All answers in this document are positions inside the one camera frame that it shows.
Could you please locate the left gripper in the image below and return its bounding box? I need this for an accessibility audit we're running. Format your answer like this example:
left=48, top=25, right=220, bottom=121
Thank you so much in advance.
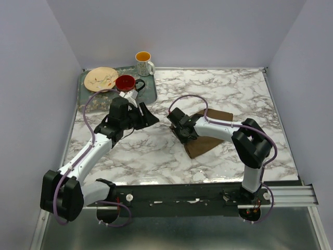
left=121, top=102, right=160, bottom=130

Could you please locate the brown cloth napkin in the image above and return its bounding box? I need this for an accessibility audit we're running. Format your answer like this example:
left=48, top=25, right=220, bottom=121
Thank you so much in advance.
left=183, top=108, right=233, bottom=159

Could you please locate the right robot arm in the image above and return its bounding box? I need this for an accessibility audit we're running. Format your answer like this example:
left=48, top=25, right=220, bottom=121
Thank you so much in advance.
left=167, top=108, right=273, bottom=204

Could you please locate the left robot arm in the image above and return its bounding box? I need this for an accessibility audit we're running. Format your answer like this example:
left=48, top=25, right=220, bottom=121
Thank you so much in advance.
left=40, top=97, right=159, bottom=222

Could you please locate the black skull mug red inside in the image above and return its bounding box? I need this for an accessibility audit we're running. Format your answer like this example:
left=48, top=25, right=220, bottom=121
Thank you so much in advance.
left=115, top=75, right=146, bottom=92

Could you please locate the white mug orange inside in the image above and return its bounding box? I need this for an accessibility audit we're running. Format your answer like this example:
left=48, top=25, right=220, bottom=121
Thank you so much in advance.
left=135, top=51, right=156, bottom=77

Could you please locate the floral green tray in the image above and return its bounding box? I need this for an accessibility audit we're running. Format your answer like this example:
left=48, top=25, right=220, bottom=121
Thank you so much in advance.
left=78, top=66, right=157, bottom=114

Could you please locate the beige floral plate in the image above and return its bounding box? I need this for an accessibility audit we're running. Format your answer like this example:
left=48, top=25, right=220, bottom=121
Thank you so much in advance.
left=84, top=67, right=119, bottom=92

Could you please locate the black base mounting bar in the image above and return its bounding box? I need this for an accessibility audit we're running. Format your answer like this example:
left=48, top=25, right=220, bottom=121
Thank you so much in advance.
left=82, top=180, right=271, bottom=221

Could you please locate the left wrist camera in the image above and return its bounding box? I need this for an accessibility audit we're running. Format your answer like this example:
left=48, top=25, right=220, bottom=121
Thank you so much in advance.
left=119, top=89, right=138, bottom=107

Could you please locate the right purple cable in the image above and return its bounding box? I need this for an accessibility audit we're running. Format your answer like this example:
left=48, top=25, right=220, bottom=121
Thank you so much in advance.
left=168, top=94, right=278, bottom=224

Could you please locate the purple cable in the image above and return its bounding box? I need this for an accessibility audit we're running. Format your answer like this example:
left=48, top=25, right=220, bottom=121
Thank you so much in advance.
left=168, top=94, right=278, bottom=224
left=53, top=88, right=123, bottom=225

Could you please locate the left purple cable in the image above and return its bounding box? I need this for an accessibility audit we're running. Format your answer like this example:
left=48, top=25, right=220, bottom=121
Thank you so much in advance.
left=53, top=88, right=123, bottom=225

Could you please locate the aluminium frame rail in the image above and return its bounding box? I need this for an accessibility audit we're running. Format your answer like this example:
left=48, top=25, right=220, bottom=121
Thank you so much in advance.
left=31, top=180, right=330, bottom=249

